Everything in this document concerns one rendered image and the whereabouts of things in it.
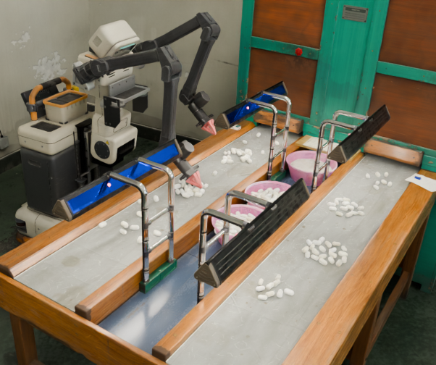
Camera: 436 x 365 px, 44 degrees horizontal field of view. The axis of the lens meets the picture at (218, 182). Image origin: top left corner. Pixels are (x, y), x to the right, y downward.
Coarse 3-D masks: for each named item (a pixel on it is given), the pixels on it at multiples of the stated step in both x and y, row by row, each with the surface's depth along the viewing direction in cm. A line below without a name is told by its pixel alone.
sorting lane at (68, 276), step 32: (256, 128) 329; (256, 160) 290; (160, 192) 255; (224, 192) 258; (128, 224) 230; (160, 224) 231; (64, 256) 208; (96, 256) 209; (128, 256) 210; (32, 288) 191; (64, 288) 192; (96, 288) 193
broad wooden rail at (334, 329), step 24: (408, 192) 262; (432, 192) 264; (408, 216) 242; (384, 240) 224; (408, 240) 245; (360, 264) 209; (384, 264) 210; (336, 288) 195; (360, 288) 196; (384, 288) 223; (336, 312) 184; (360, 312) 185; (312, 336) 174; (336, 336) 174; (288, 360) 164; (312, 360) 165; (336, 360) 177
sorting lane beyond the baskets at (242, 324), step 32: (352, 192) 265; (384, 192) 266; (320, 224) 238; (352, 224) 239; (288, 256) 215; (352, 256) 217; (288, 288) 198; (320, 288) 199; (224, 320) 182; (256, 320) 182; (288, 320) 183; (192, 352) 169; (224, 352) 169; (256, 352) 170; (288, 352) 171
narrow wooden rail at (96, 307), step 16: (256, 176) 269; (208, 208) 240; (192, 224) 228; (208, 224) 235; (176, 240) 217; (192, 240) 227; (160, 256) 209; (176, 256) 219; (128, 272) 198; (112, 288) 189; (128, 288) 196; (80, 304) 181; (96, 304) 182; (112, 304) 190; (96, 320) 185
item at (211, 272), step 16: (288, 192) 185; (304, 192) 193; (288, 208) 183; (256, 224) 168; (272, 224) 174; (240, 240) 160; (256, 240) 166; (224, 256) 153; (240, 256) 158; (208, 272) 149; (224, 272) 151
